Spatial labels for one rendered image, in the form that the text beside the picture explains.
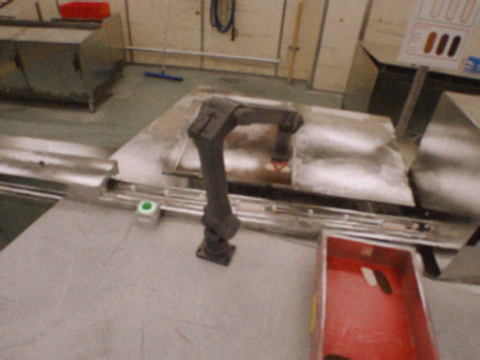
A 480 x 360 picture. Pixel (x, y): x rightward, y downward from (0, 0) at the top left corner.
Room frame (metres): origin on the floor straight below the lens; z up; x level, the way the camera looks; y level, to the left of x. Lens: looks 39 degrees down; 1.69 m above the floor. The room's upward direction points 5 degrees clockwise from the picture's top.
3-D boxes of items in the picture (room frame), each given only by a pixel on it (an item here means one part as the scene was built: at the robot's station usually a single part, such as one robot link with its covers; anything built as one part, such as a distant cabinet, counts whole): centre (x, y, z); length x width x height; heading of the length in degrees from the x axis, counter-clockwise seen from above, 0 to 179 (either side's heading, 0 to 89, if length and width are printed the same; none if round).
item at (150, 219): (0.80, 0.33, 0.84); 0.08 x 0.08 x 0.11; 86
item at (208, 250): (0.69, 0.07, 0.86); 0.12 x 0.09 x 0.08; 74
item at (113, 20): (4.12, 2.16, 0.44); 0.70 x 0.55 x 0.87; 86
